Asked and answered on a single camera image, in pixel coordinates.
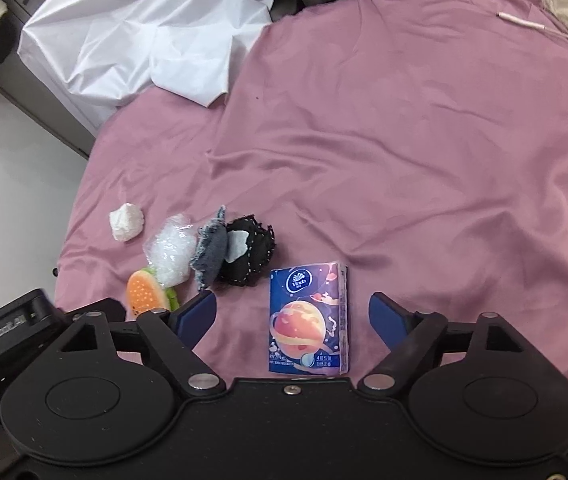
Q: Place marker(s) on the pink bed sheet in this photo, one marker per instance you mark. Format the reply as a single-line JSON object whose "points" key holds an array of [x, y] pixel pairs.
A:
{"points": [[414, 160]]}

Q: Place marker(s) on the white tissue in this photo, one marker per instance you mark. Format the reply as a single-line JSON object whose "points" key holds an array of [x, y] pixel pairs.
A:
{"points": [[126, 222]]}

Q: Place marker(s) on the orange burger shaped sponge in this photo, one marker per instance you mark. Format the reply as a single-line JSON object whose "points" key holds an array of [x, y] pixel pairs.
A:
{"points": [[148, 297]]}

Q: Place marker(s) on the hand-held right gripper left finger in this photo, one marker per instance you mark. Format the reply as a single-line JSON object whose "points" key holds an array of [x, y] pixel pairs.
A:
{"points": [[198, 314]]}

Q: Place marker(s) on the grey felt pouch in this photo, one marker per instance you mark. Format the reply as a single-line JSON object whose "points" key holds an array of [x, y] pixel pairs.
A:
{"points": [[209, 255]]}

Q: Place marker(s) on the white crumpled sheet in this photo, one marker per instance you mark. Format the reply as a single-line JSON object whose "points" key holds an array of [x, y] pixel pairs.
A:
{"points": [[149, 30]]}

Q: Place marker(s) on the grey door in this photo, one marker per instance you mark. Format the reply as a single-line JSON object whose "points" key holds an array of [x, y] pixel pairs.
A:
{"points": [[39, 85]]}

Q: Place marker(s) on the blue planet print tissue pack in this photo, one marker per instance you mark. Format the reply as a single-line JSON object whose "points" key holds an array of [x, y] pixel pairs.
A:
{"points": [[306, 317]]}

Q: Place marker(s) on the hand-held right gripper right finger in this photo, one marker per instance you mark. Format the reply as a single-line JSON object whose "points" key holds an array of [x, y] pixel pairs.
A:
{"points": [[383, 316]]}

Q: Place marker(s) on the clear plastic bag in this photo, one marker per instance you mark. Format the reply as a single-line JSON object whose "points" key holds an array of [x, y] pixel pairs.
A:
{"points": [[169, 252]]}

